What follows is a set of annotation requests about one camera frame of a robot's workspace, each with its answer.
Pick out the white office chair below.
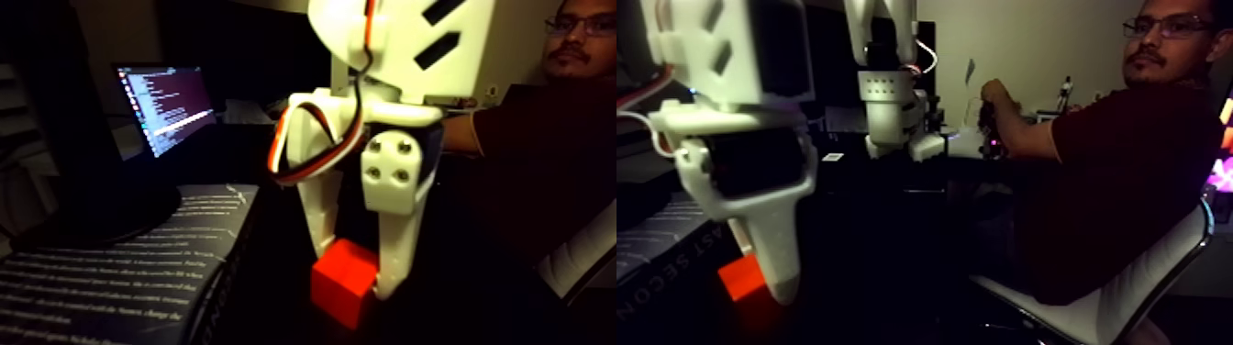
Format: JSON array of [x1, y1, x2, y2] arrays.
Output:
[[972, 197, 1217, 345]]

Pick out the glowing display screen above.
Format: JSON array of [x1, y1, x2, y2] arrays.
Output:
[[1208, 88, 1233, 201]]

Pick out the person's eyeglasses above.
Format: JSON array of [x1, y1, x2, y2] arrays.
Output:
[[1122, 13, 1217, 41]]

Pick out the red cube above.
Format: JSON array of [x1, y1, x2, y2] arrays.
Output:
[[310, 239, 380, 332]]

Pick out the dark leader arm handle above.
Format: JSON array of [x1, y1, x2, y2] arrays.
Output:
[[980, 94, 1009, 159]]

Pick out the open laptop with lit screen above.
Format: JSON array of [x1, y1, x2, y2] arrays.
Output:
[[111, 61, 221, 161]]

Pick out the person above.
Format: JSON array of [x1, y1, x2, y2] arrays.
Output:
[[1048, 0, 1233, 309]]

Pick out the black book with white text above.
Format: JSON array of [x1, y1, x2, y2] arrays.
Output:
[[0, 183, 261, 345]]

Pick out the person's hand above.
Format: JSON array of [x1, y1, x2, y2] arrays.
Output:
[[979, 80, 1015, 127]]

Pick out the red white servo cable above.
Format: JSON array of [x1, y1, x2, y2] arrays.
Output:
[[267, 0, 377, 187]]

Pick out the black computer monitor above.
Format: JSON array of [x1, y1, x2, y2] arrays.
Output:
[[157, 0, 316, 106]]

